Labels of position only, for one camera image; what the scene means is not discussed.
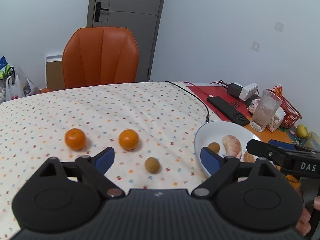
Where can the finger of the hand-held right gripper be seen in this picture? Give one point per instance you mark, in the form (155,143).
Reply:
(281,143)
(262,150)

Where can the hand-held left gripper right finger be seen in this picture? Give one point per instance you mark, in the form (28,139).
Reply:
(210,159)

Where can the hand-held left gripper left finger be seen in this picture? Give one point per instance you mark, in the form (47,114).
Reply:
(105,156)

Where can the brown kiwi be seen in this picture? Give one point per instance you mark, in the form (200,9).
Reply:
(214,147)
(152,165)

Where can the peeled pomelo segment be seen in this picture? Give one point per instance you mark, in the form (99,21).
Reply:
(248,156)
(232,146)

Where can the white ceramic plate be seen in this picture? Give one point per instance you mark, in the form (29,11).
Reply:
(212,132)

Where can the mandarin orange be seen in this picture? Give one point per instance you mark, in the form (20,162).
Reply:
(75,138)
(128,139)

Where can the person's right hand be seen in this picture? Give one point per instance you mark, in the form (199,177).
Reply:
(303,221)

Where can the orange cat mat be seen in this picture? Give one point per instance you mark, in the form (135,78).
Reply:
(266,136)

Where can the yellow lemon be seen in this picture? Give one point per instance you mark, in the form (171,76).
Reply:
(301,131)

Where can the pale plastic container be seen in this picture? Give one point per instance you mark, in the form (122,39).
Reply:
(313,140)

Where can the red plastic basket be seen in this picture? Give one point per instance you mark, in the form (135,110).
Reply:
(291,112)

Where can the clear drinking glass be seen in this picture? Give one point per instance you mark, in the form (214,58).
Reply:
(265,110)

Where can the floral tablecloth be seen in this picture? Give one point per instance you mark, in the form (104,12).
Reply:
(100,110)

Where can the red snack packet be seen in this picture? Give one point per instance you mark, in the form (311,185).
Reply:
(277,91)

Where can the black smartphone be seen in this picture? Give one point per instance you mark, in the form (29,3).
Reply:
(225,107)

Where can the white power adapter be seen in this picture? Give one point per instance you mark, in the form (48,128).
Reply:
(250,90)

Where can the black power adapter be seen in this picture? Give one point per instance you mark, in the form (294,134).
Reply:
(233,90)

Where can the red mat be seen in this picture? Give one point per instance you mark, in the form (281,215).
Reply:
(200,90)

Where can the orange chair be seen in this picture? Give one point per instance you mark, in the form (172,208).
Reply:
(100,57)

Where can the white plastic bag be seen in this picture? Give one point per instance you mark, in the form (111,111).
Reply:
(18,87)

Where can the blue bag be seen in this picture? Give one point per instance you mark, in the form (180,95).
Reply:
(3,62)

